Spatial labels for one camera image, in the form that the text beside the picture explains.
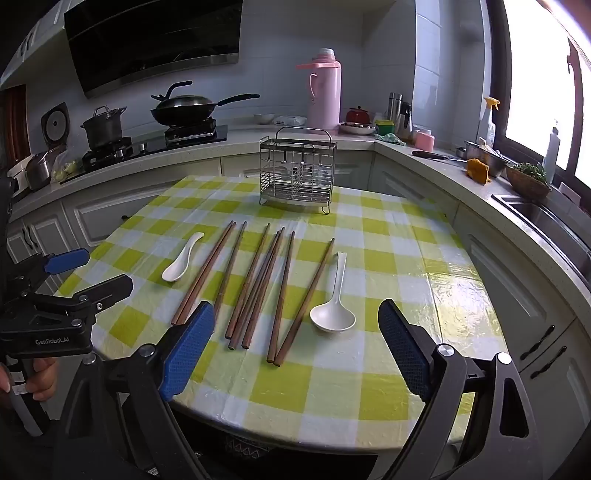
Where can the red enamel pot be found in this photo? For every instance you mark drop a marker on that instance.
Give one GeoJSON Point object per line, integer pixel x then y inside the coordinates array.
{"type": "Point", "coordinates": [358, 115]}

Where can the rice cooker with open lid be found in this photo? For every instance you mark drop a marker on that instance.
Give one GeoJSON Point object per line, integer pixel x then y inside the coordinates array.
{"type": "Point", "coordinates": [55, 123]}

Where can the small white ceramic spoon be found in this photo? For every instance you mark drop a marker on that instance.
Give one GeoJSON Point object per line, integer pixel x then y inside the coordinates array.
{"type": "Point", "coordinates": [175, 272]}

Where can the steel mixing bowl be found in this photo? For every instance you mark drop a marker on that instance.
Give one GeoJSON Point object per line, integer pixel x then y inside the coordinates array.
{"type": "Point", "coordinates": [496, 164]}

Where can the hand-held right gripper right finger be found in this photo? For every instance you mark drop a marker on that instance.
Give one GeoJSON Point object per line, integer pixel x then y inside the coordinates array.
{"type": "Point", "coordinates": [406, 350]}

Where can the stainless steel vacuum bottle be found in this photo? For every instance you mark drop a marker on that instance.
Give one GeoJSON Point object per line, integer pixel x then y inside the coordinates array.
{"type": "Point", "coordinates": [394, 107]}

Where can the yellow checkered tablecloth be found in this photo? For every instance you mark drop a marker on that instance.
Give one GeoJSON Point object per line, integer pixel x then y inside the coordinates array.
{"type": "Point", "coordinates": [369, 258]}

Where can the white detergent bottle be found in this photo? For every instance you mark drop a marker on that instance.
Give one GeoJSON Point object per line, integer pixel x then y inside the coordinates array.
{"type": "Point", "coordinates": [551, 157]}

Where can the white mug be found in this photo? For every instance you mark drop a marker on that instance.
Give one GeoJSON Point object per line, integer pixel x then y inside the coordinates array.
{"type": "Point", "coordinates": [422, 131]}

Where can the pink cup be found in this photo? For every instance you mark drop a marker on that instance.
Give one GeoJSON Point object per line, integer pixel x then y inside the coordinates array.
{"type": "Point", "coordinates": [425, 143]}

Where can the black glass gas cooktop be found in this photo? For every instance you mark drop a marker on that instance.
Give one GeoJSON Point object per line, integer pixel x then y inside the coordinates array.
{"type": "Point", "coordinates": [152, 145]}

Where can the wicker basket of greens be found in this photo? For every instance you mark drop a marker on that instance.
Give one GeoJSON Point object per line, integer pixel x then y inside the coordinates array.
{"type": "Point", "coordinates": [526, 184]}

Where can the steel kitchen sink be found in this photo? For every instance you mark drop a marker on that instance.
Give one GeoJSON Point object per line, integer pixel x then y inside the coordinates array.
{"type": "Point", "coordinates": [549, 221]}

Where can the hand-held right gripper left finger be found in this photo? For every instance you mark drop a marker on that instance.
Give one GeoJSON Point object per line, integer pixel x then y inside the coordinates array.
{"type": "Point", "coordinates": [187, 350]}

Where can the patterned plate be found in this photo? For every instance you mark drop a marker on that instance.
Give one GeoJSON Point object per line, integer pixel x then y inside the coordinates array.
{"type": "Point", "coordinates": [358, 129]}

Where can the set of wooden chopsticks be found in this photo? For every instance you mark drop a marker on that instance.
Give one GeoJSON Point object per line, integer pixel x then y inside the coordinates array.
{"type": "Point", "coordinates": [281, 295]}

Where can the yellow-green lidded box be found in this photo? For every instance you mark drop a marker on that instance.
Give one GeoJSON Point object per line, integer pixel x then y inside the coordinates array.
{"type": "Point", "coordinates": [383, 128]}

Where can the black wok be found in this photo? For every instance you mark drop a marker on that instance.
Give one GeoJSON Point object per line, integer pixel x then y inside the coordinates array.
{"type": "Point", "coordinates": [184, 114]}

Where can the steel stockpot with lid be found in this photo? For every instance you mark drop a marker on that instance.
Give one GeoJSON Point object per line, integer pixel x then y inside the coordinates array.
{"type": "Point", "coordinates": [101, 131]}

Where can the pink thermos jug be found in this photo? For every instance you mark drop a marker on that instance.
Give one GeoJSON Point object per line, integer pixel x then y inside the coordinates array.
{"type": "Point", "coordinates": [323, 101]}

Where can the orange cloth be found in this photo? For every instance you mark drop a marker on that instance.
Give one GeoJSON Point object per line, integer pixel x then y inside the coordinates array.
{"type": "Point", "coordinates": [478, 171]}

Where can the brown wooden door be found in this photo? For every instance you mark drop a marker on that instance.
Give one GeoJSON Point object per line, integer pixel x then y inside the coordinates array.
{"type": "Point", "coordinates": [14, 124]}

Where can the green dish cloth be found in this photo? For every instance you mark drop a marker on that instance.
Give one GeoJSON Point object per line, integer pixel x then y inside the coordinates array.
{"type": "Point", "coordinates": [390, 139]}

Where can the black range hood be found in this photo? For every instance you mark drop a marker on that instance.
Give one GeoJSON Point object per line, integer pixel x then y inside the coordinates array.
{"type": "Point", "coordinates": [152, 41]}

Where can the small steel bowl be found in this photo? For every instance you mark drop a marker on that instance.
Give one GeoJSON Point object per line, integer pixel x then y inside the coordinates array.
{"type": "Point", "coordinates": [460, 150]}

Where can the spray bottle yellow trigger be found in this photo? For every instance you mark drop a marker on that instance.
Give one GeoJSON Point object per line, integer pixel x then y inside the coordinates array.
{"type": "Point", "coordinates": [489, 129]}

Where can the white wet wipes packet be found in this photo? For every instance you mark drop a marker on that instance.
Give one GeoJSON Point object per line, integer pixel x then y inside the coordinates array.
{"type": "Point", "coordinates": [291, 121]}

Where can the bag of yellow food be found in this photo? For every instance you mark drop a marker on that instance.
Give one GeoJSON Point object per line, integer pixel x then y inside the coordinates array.
{"type": "Point", "coordinates": [67, 170]}

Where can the person's left hand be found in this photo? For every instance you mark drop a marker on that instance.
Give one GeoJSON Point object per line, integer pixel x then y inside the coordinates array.
{"type": "Point", "coordinates": [40, 381]}

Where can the dark-framed window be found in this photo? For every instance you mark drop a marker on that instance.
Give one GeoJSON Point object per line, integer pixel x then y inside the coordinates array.
{"type": "Point", "coordinates": [531, 69]}

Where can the white base cabinets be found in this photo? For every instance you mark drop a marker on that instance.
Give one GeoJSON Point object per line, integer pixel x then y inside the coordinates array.
{"type": "Point", "coordinates": [508, 286]}

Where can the white bowl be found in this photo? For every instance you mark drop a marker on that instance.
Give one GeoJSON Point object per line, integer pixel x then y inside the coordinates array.
{"type": "Point", "coordinates": [264, 119]}

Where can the steel wok lid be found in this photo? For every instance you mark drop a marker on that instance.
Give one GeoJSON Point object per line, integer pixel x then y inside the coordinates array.
{"type": "Point", "coordinates": [184, 100]}

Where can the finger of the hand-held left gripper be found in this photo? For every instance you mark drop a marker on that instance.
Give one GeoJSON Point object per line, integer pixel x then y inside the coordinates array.
{"type": "Point", "coordinates": [69, 260]}
{"type": "Point", "coordinates": [106, 290]}

